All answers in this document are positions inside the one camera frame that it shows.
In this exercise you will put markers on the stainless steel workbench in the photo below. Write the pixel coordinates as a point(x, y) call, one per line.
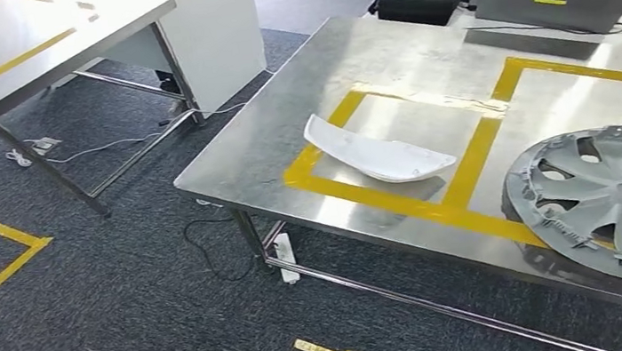
point(31, 24)
point(391, 57)

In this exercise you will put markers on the white curved plastic part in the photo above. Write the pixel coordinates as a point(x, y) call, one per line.
point(380, 157)

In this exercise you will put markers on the white cabinet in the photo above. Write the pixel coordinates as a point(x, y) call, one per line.
point(216, 31)

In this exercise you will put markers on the white power adapter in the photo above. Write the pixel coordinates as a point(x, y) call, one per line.
point(45, 145)

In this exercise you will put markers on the white power strip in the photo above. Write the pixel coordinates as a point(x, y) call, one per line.
point(287, 260)

